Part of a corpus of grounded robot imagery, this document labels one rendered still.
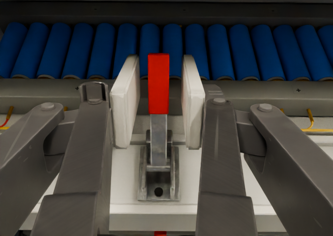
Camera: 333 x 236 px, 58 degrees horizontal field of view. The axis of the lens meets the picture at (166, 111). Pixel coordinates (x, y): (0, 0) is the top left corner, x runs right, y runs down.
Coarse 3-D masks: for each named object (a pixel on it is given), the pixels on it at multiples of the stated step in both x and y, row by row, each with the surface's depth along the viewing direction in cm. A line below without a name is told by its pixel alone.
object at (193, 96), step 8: (184, 56) 19; (184, 64) 18; (192, 64) 17; (184, 72) 16; (192, 72) 16; (184, 80) 16; (192, 80) 15; (200, 80) 15; (184, 88) 16; (192, 88) 14; (200, 88) 14; (184, 96) 16; (192, 96) 13; (200, 96) 13; (184, 104) 16; (192, 104) 13; (200, 104) 13; (184, 112) 16; (192, 112) 14; (200, 112) 14; (184, 120) 16; (192, 120) 14; (200, 120) 14; (184, 128) 16; (192, 128) 14; (200, 128) 14; (192, 136) 14; (200, 136) 14; (192, 144) 14; (200, 144) 14
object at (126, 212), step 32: (96, 0) 28; (128, 0) 28; (160, 0) 28; (192, 0) 28; (224, 0) 28; (256, 0) 28; (288, 0) 28; (320, 0) 28; (0, 32) 29; (320, 128) 23; (128, 160) 22; (192, 160) 22; (128, 192) 20; (192, 192) 20; (256, 192) 20; (32, 224) 22; (128, 224) 22; (160, 224) 21; (192, 224) 21; (256, 224) 21
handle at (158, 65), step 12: (156, 60) 17; (168, 60) 17; (156, 72) 17; (168, 72) 17; (156, 84) 17; (168, 84) 17; (156, 96) 17; (168, 96) 17; (156, 108) 18; (168, 108) 18; (156, 120) 18; (156, 132) 18; (156, 144) 19; (156, 156) 19
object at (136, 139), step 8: (136, 136) 22; (144, 136) 22; (176, 136) 22; (184, 136) 22; (312, 136) 22; (320, 136) 22; (328, 136) 22; (136, 144) 22; (144, 144) 22; (176, 144) 22; (184, 144) 22; (320, 144) 22; (328, 144) 22
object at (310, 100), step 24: (0, 96) 22; (24, 96) 22; (48, 96) 22; (72, 96) 22; (144, 96) 22; (240, 96) 22; (264, 96) 22; (288, 96) 22; (312, 96) 22; (312, 120) 22
